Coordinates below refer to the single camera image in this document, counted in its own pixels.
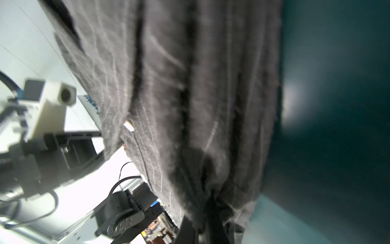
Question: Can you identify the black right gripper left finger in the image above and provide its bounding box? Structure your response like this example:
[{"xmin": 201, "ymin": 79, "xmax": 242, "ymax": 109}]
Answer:
[{"xmin": 173, "ymin": 216, "xmax": 198, "ymax": 244}]

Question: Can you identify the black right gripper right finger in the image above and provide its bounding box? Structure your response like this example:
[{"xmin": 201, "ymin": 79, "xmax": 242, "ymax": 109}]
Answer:
[{"xmin": 207, "ymin": 196, "xmax": 233, "ymax": 244}]

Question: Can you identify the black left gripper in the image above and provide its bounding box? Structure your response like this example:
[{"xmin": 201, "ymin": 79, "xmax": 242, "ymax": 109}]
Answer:
[{"xmin": 1, "ymin": 131, "xmax": 105, "ymax": 198}]

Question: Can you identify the dark grey striped shirt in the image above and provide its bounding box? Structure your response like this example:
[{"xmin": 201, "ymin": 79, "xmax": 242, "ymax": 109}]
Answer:
[{"xmin": 39, "ymin": 1, "xmax": 282, "ymax": 244}]

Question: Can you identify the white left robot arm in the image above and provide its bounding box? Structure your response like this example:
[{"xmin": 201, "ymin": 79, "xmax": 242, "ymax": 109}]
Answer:
[{"xmin": 1, "ymin": 73, "xmax": 105, "ymax": 230}]

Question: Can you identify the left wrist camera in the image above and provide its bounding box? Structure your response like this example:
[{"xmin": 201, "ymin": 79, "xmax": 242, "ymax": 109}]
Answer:
[{"xmin": 18, "ymin": 79, "xmax": 77, "ymax": 141}]

